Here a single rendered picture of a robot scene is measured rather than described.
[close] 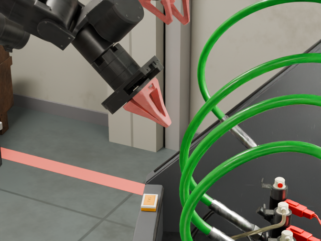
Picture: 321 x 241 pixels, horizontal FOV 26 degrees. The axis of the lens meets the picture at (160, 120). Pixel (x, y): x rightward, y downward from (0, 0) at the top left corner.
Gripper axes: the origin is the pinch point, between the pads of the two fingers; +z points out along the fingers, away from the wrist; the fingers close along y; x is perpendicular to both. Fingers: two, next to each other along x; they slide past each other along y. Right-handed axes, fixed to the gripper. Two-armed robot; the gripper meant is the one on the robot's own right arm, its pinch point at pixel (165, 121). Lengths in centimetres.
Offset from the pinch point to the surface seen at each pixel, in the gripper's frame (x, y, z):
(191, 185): -7.2, 0.1, 9.4
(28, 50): 253, -188, -62
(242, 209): 33.4, -20.0, 28.9
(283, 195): 3.6, 5.0, 22.0
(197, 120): -6.9, 8.2, 2.2
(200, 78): 16.3, 1.8, -0.6
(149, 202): 18.6, -26.8, 12.6
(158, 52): 225, -108, -9
